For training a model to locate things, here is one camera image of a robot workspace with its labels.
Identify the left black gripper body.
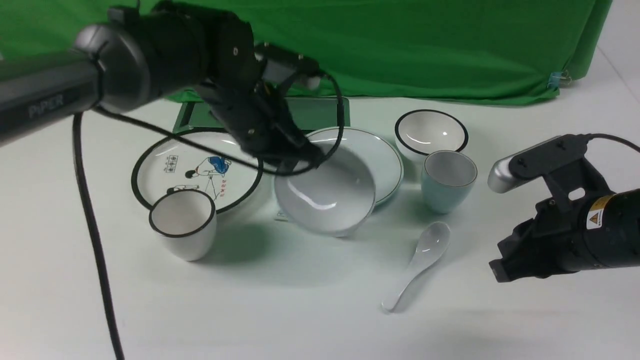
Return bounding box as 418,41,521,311
194,81,308,166

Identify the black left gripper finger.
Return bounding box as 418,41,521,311
295,140,326,168

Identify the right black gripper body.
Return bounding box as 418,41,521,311
489,200,591,283

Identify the pale blue bowl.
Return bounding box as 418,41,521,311
273,146,377,238

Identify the plain white spoon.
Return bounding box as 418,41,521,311
381,221,451,313

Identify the pale blue cup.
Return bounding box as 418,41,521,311
420,150,478,214

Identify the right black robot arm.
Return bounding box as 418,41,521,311
489,189,640,283

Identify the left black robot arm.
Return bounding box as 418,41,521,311
0,0,326,166

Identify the green rectangular tray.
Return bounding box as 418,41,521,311
173,96,338,133

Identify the white spoon with characters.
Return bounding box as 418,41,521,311
274,210,289,222

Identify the pale blue plate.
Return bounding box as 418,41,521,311
308,127,404,207

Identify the black-rimmed illustrated plate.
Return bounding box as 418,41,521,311
131,128,264,214

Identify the black-rimmed white bowl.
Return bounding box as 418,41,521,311
394,109,469,163

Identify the black-rimmed white cup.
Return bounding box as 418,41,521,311
148,189,218,262

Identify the blue binder clip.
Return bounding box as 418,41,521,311
546,70,573,89

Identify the green backdrop cloth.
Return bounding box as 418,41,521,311
0,0,615,107

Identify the black cable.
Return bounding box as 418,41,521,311
72,70,347,360

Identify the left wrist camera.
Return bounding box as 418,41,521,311
254,42,323,91

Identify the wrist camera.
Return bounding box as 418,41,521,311
254,42,323,91
487,134,609,204

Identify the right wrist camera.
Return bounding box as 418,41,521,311
487,134,609,204

